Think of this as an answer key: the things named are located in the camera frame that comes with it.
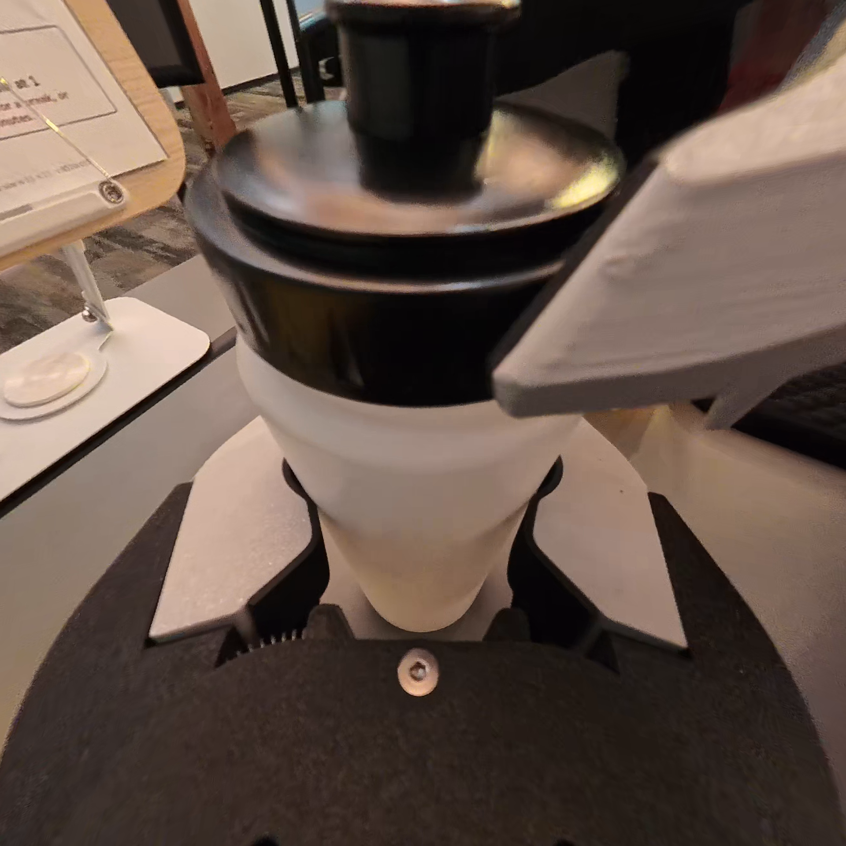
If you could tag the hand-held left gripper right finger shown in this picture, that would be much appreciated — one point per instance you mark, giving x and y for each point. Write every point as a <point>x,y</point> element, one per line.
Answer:
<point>595,548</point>

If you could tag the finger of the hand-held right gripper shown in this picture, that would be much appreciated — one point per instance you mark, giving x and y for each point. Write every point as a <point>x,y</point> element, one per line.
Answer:
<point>714,277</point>

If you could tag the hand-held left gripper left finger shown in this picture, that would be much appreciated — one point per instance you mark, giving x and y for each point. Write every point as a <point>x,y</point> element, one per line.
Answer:
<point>231,542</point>

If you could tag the white plastic bottle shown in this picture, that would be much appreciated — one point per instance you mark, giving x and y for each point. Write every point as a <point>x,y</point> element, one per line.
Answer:
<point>410,502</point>

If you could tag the black bottle lid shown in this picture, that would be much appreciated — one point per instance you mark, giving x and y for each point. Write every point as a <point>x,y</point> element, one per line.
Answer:
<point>343,330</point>

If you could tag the black textured mat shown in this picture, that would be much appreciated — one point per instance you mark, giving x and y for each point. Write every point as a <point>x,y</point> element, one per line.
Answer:
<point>806,416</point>

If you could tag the white board stand base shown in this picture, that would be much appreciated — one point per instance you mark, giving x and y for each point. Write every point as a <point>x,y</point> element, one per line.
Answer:
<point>152,343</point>

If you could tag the brown wooden leg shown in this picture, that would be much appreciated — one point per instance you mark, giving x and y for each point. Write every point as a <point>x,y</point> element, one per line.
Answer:
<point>205,99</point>

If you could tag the black metal frame legs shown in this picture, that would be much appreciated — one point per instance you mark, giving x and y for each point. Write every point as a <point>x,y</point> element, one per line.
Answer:
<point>277,53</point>

